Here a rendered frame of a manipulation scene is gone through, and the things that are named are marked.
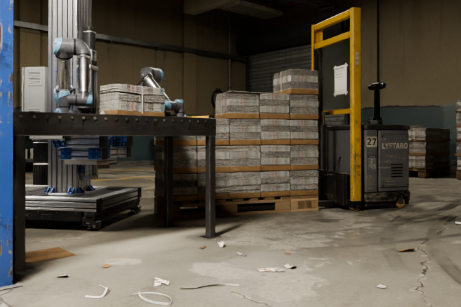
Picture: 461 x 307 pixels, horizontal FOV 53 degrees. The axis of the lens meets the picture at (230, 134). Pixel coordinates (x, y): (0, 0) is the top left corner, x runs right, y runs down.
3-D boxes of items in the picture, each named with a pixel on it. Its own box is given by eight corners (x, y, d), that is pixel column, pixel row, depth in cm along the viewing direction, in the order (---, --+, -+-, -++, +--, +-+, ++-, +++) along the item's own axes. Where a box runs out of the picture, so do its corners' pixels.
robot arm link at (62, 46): (75, 107, 351) (75, 43, 318) (53, 107, 346) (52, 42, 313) (75, 98, 360) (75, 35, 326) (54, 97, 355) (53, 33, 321)
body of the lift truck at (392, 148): (324, 201, 492) (324, 125, 493) (367, 198, 511) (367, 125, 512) (364, 210, 427) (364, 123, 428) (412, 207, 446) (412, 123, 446)
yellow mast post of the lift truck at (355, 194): (347, 200, 428) (347, 9, 429) (355, 199, 431) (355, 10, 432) (353, 201, 420) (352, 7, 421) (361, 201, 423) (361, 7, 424)
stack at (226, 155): (153, 212, 414) (153, 119, 415) (272, 205, 455) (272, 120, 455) (162, 220, 378) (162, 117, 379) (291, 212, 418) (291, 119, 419)
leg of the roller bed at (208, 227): (210, 235, 318) (210, 136, 319) (216, 236, 314) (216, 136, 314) (204, 236, 314) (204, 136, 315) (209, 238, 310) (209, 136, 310)
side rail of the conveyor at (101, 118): (211, 136, 318) (211, 118, 318) (216, 136, 314) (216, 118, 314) (0, 135, 229) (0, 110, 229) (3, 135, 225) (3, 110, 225)
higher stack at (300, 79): (272, 205, 454) (272, 73, 455) (299, 204, 465) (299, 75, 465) (290, 212, 418) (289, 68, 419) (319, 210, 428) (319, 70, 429)
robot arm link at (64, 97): (75, 92, 320) (75, 108, 320) (58, 92, 316) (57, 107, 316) (75, 91, 312) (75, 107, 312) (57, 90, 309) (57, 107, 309)
